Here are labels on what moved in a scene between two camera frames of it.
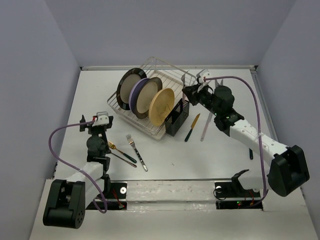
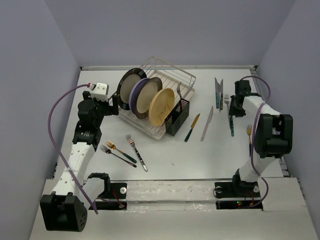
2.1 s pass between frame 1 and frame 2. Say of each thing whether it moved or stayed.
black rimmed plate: stayed
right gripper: moved
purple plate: stayed
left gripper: moved
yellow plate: stayed
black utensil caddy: stayed
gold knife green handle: stayed
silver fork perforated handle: stayed
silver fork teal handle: moved
